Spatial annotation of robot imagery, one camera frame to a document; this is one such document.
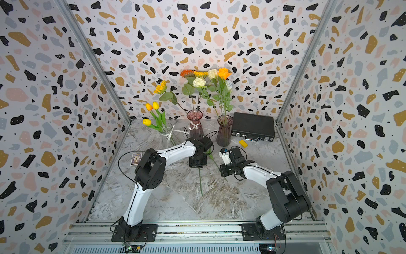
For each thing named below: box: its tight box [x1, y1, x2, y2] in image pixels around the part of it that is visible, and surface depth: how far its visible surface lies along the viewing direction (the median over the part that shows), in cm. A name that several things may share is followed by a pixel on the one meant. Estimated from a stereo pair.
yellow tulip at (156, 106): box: [152, 101, 163, 120], surface depth 91 cm
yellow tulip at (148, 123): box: [142, 118, 160, 131], surface depth 84 cm
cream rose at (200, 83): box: [192, 77, 218, 117], surface depth 87 cm
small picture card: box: [130, 152, 143, 167], surface depth 101 cm
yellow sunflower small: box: [153, 79, 188, 114], surface depth 86 cm
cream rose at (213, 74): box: [207, 68, 221, 117], surface depth 91 cm
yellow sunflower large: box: [194, 70, 209, 79], surface depth 89 cm
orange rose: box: [217, 67, 232, 80], surface depth 87 cm
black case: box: [231, 112, 275, 142], surface depth 112 cm
